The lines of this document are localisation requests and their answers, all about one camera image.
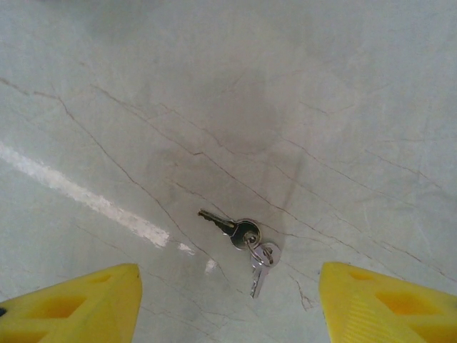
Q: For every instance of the bright silver key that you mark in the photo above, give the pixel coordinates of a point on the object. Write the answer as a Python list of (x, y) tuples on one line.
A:
[(257, 278)]

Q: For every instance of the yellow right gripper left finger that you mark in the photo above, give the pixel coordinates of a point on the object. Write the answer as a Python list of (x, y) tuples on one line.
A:
[(71, 311)]

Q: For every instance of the dark silver key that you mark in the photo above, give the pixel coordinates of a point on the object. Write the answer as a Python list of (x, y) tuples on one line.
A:
[(240, 228)]

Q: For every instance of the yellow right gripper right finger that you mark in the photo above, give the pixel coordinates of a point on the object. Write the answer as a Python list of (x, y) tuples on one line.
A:
[(385, 314)]

